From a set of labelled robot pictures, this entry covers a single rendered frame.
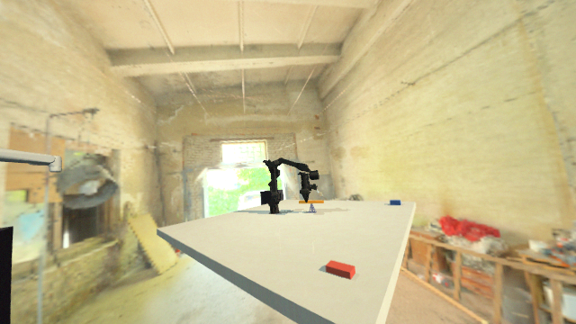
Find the red rectangular block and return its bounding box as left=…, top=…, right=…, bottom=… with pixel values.
left=325, top=260, right=356, bottom=280

